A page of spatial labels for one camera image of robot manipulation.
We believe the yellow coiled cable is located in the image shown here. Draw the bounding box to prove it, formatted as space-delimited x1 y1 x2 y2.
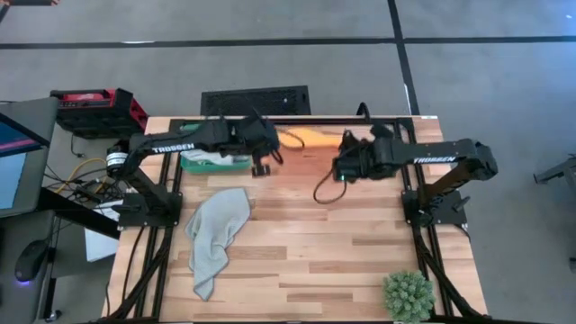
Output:
54 157 112 195

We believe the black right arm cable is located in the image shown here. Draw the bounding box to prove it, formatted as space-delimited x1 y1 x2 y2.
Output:
313 168 348 206

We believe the gray desk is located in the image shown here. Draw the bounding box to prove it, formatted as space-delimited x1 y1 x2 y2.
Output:
0 96 59 324

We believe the red and black tool case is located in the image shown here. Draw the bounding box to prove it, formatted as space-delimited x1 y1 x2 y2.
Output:
49 87 149 140

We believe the gray waffle-weave towel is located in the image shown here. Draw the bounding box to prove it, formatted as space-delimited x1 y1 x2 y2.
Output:
184 187 252 302
181 148 251 167

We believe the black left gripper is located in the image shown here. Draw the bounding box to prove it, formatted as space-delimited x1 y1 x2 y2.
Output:
233 112 281 177

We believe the computer monitor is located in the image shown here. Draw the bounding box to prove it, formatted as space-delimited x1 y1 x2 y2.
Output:
0 111 51 220

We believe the green faux succulent plant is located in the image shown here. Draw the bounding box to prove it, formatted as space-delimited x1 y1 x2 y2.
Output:
382 269 437 323

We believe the white paper sheet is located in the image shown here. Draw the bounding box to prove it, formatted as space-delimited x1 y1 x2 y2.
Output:
84 200 123 264

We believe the teal plastic bin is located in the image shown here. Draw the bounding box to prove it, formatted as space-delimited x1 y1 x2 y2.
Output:
178 120 253 176

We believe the orange microfiber towel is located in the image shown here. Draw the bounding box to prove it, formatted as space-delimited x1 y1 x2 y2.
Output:
274 127 347 151

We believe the black computer mouse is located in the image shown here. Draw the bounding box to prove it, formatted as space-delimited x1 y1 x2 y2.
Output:
13 238 50 284

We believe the black desk leg bar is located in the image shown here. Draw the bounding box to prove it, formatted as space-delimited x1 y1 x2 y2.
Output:
38 186 122 240

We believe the black mesh panel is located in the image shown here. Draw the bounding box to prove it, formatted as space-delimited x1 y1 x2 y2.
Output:
200 85 312 117

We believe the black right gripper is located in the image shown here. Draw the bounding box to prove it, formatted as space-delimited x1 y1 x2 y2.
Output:
331 129 378 184

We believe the black floor power strip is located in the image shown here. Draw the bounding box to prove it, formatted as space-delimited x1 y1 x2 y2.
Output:
73 178 109 204

